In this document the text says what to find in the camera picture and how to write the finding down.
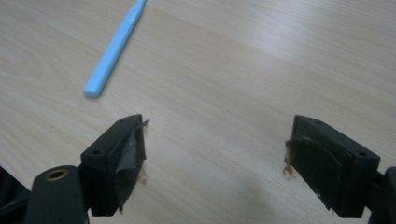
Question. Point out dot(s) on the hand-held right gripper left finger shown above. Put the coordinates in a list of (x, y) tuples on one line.
[(107, 165)]

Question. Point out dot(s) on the light blue toothbrush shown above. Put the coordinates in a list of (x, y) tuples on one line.
[(113, 49)]

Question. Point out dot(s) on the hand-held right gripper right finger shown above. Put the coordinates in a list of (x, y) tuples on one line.
[(333, 168)]

